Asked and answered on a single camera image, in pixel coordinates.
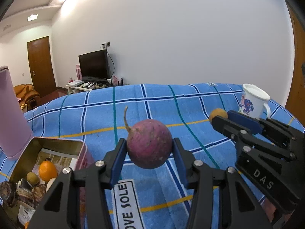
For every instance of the small orange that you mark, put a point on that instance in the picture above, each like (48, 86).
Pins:
(27, 225)
(47, 170)

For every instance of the ceiling air vent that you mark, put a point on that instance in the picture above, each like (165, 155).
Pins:
(7, 27)

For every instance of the small pink ornament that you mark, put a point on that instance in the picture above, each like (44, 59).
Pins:
(115, 80)

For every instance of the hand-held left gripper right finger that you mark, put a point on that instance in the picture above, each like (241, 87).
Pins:
(181, 164)

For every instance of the pink tin box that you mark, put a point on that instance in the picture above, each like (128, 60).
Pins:
(59, 145)

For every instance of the round purple radish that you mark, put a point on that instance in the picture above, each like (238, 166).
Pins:
(149, 145)

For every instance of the brown wooden door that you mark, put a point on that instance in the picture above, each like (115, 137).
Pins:
(41, 66)
(296, 76)

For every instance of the person's right hand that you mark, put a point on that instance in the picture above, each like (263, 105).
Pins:
(269, 211)

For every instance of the white set-top box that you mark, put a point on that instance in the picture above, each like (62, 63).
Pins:
(73, 83)

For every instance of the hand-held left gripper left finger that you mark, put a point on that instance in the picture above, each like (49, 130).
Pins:
(116, 163)

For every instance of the printed paper leaflet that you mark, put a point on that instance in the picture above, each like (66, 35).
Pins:
(62, 159)

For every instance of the black flat television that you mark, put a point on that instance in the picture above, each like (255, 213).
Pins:
(94, 64)

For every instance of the blue checked blanket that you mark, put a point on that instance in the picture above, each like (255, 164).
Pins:
(154, 105)

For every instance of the dark brown water chestnut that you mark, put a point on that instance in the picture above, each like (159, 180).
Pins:
(7, 193)
(39, 190)

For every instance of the brown leather sofa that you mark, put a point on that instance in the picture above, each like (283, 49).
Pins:
(26, 93)

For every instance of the square ceiling light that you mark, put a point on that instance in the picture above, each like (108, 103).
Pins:
(32, 17)

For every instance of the white television stand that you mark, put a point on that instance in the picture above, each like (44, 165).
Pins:
(76, 90)

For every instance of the small brown longan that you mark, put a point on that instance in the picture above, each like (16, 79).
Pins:
(218, 112)
(32, 178)

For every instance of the white floral print mug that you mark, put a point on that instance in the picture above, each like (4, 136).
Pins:
(250, 105)

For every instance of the pink tin lid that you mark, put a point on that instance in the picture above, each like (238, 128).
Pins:
(12, 114)

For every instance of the black router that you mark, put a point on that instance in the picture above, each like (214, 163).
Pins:
(121, 82)

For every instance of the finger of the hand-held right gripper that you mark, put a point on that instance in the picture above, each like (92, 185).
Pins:
(243, 120)
(224, 124)

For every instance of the wall socket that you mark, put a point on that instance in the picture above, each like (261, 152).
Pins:
(106, 44)

